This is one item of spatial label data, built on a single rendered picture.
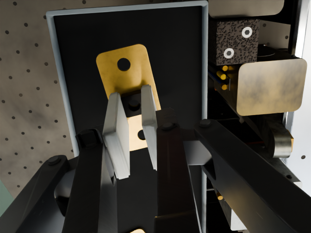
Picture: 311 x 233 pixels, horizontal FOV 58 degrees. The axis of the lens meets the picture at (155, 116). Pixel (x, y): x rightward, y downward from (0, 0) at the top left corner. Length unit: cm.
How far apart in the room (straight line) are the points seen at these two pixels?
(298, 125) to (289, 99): 13
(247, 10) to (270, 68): 8
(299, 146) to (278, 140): 16
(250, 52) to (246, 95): 6
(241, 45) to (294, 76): 10
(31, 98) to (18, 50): 12
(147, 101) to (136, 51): 5
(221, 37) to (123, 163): 22
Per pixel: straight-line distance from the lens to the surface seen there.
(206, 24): 26
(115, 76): 21
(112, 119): 16
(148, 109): 16
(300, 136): 55
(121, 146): 15
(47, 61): 77
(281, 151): 41
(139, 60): 21
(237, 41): 34
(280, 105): 41
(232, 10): 36
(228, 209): 46
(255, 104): 40
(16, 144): 88
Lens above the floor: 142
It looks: 67 degrees down
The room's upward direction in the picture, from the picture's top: 170 degrees clockwise
